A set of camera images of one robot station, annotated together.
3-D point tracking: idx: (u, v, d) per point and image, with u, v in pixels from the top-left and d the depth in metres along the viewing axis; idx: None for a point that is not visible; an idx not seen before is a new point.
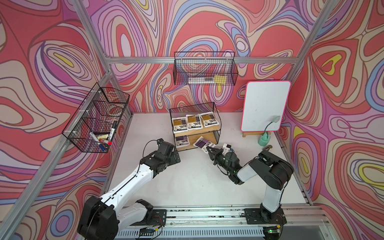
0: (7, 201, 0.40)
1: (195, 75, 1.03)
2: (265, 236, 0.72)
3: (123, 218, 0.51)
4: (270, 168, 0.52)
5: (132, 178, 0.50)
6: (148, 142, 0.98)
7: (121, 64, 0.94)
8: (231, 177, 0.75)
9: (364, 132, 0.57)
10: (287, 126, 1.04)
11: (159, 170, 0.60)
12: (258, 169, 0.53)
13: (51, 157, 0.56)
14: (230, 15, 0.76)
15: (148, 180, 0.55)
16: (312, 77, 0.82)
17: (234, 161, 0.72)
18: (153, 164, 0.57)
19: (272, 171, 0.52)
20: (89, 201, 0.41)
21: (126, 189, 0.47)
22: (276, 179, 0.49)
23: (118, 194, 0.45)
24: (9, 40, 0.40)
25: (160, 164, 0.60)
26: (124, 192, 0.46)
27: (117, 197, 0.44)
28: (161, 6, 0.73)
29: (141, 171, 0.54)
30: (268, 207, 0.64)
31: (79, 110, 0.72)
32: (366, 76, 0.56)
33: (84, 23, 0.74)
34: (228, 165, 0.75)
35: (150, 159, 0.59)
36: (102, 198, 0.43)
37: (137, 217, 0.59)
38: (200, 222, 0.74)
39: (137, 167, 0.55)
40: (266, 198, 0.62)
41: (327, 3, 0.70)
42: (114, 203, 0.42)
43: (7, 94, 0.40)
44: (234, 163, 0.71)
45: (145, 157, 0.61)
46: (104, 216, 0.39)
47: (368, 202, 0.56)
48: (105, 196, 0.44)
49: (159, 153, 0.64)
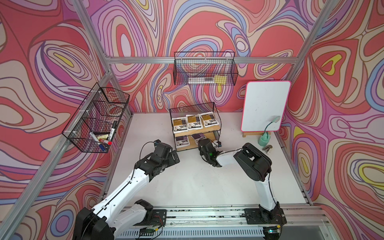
0: (7, 201, 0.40)
1: (195, 75, 1.03)
2: (265, 236, 0.72)
3: (120, 224, 0.50)
4: (253, 163, 0.56)
5: (126, 185, 0.49)
6: (145, 144, 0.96)
7: (121, 64, 0.94)
8: (210, 160, 0.80)
9: (364, 132, 0.57)
10: (287, 126, 1.04)
11: (156, 173, 0.57)
12: (242, 162, 0.56)
13: (51, 157, 0.56)
14: (230, 15, 0.76)
15: (145, 185, 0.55)
16: (312, 77, 0.82)
17: (207, 145, 0.79)
18: (150, 168, 0.55)
19: (255, 166, 0.56)
20: (82, 212, 0.40)
21: (120, 197, 0.45)
22: (256, 172, 0.54)
23: (111, 204, 0.43)
24: (9, 39, 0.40)
25: (157, 167, 0.58)
26: (117, 202, 0.44)
27: (110, 207, 0.43)
28: (161, 6, 0.73)
29: (136, 176, 0.52)
30: (266, 207, 0.64)
31: (79, 110, 0.72)
32: (366, 76, 0.56)
33: (84, 23, 0.74)
34: (204, 150, 0.82)
35: (145, 163, 0.57)
36: (94, 210, 0.41)
37: (137, 218, 0.60)
38: (200, 222, 0.74)
39: (131, 173, 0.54)
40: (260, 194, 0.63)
41: (327, 3, 0.70)
42: (106, 214, 0.41)
43: (7, 95, 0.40)
44: (208, 147, 0.79)
45: (139, 160, 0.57)
46: (96, 228, 0.38)
47: (368, 202, 0.56)
48: (98, 207, 0.42)
49: (155, 156, 0.61)
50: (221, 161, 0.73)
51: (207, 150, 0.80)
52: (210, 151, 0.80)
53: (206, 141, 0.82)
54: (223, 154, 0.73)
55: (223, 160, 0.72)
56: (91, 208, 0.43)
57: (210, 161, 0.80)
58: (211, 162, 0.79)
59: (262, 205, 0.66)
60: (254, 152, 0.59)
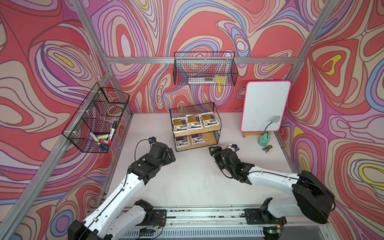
0: (7, 201, 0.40)
1: (195, 75, 1.03)
2: (266, 236, 0.72)
3: (117, 230, 0.49)
4: (319, 203, 0.43)
5: (119, 193, 0.46)
6: (140, 142, 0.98)
7: (121, 64, 0.94)
8: (236, 175, 0.65)
9: (364, 132, 0.57)
10: (287, 126, 1.04)
11: (151, 175, 0.54)
12: (304, 199, 0.42)
13: (51, 157, 0.56)
14: (230, 15, 0.76)
15: (140, 189, 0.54)
16: (312, 77, 0.82)
17: (231, 157, 0.64)
18: (148, 167, 0.54)
19: (321, 207, 0.43)
20: (73, 225, 0.39)
21: (112, 207, 0.43)
22: (322, 215, 0.41)
23: (103, 215, 0.41)
24: (9, 39, 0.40)
25: (152, 169, 0.55)
26: (110, 212, 0.42)
27: (102, 219, 0.41)
28: (161, 5, 0.73)
29: (129, 182, 0.49)
30: (274, 213, 0.62)
31: (79, 110, 0.72)
32: (366, 76, 0.56)
33: (84, 23, 0.74)
34: (226, 162, 0.67)
35: (139, 166, 0.53)
36: (85, 222, 0.40)
37: (137, 220, 0.60)
38: (200, 222, 0.74)
39: (124, 178, 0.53)
40: (278, 202, 0.62)
41: (327, 3, 0.70)
42: (98, 227, 0.39)
43: (7, 94, 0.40)
44: (232, 160, 0.64)
45: (132, 163, 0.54)
46: None
47: (368, 202, 0.56)
48: (89, 219, 0.41)
49: (150, 158, 0.58)
50: (253, 178, 0.59)
51: (231, 163, 0.66)
52: (234, 164, 0.65)
53: (230, 153, 0.66)
54: (262, 173, 0.57)
55: (257, 177, 0.57)
56: (82, 221, 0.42)
57: (237, 176, 0.64)
58: (237, 177, 0.64)
59: (268, 210, 0.64)
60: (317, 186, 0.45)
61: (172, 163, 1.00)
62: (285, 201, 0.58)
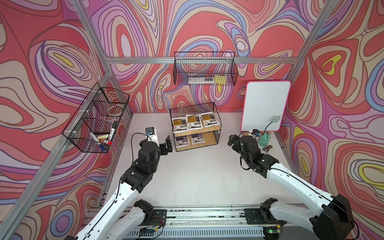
0: (7, 201, 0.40)
1: (195, 75, 1.03)
2: (265, 236, 0.72)
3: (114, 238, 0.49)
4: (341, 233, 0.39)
5: (111, 205, 0.45)
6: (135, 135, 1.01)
7: (121, 64, 0.94)
8: (252, 164, 0.59)
9: (364, 132, 0.57)
10: (287, 126, 1.04)
11: (145, 182, 0.52)
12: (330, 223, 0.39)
13: (51, 157, 0.56)
14: (230, 15, 0.76)
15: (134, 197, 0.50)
16: (312, 77, 0.82)
17: (251, 144, 0.59)
18: (141, 176, 0.51)
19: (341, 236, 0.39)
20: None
21: (104, 221, 0.42)
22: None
23: (95, 230, 0.40)
24: (9, 39, 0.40)
25: (146, 177, 0.52)
26: (102, 226, 0.41)
27: (94, 234, 0.40)
28: (161, 5, 0.73)
29: (121, 193, 0.47)
30: (274, 214, 0.63)
31: (79, 110, 0.72)
32: (366, 76, 0.56)
33: (84, 23, 0.74)
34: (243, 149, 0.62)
35: (132, 175, 0.51)
36: (77, 238, 0.39)
37: (135, 223, 0.60)
38: (200, 222, 0.74)
39: (117, 189, 0.48)
40: (285, 208, 0.60)
41: (327, 3, 0.70)
42: None
43: (7, 94, 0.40)
44: (251, 147, 0.59)
45: (125, 172, 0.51)
46: None
47: (368, 202, 0.56)
48: (81, 234, 0.40)
49: (142, 164, 0.53)
50: (273, 175, 0.53)
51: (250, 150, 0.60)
52: (253, 152, 0.60)
53: (252, 140, 0.60)
54: (287, 175, 0.51)
55: (278, 177, 0.52)
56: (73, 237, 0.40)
57: (253, 165, 0.59)
58: (254, 166, 0.58)
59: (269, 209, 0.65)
60: (347, 213, 0.42)
61: (172, 163, 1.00)
62: (296, 210, 0.55)
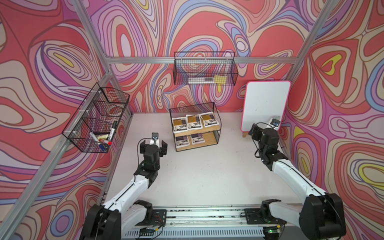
0: (7, 201, 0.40)
1: (195, 75, 1.03)
2: (265, 236, 0.72)
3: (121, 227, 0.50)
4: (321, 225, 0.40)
5: (130, 187, 0.53)
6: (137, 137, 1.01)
7: (120, 64, 0.94)
8: (263, 155, 0.64)
9: (364, 132, 0.57)
10: (287, 126, 1.04)
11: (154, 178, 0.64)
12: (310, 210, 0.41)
13: (51, 157, 0.56)
14: (230, 15, 0.76)
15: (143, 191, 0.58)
16: (312, 77, 0.82)
17: (271, 139, 0.61)
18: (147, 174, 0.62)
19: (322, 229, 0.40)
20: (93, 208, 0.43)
21: (127, 195, 0.50)
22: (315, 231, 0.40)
23: (121, 200, 0.47)
24: (9, 40, 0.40)
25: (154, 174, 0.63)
26: (126, 197, 0.49)
27: (120, 202, 0.47)
28: (161, 5, 0.73)
29: (138, 180, 0.57)
30: (272, 211, 0.64)
31: (79, 110, 0.72)
32: (366, 76, 0.56)
33: (84, 23, 0.74)
34: (262, 139, 0.66)
35: (143, 171, 0.63)
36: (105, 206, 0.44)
37: (138, 218, 0.60)
38: (200, 222, 0.74)
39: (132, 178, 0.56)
40: (282, 205, 0.62)
41: (327, 3, 0.70)
42: (118, 207, 0.45)
43: (7, 94, 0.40)
44: (270, 141, 0.62)
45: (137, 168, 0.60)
46: (110, 220, 0.40)
47: (368, 202, 0.56)
48: (107, 203, 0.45)
49: (147, 164, 0.63)
50: (277, 167, 0.57)
51: (268, 143, 0.63)
52: (270, 145, 0.63)
53: (275, 137, 0.61)
54: (289, 168, 0.54)
55: (281, 169, 0.55)
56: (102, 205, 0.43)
57: (263, 156, 0.64)
58: (263, 157, 0.63)
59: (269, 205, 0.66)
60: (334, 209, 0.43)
61: (172, 163, 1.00)
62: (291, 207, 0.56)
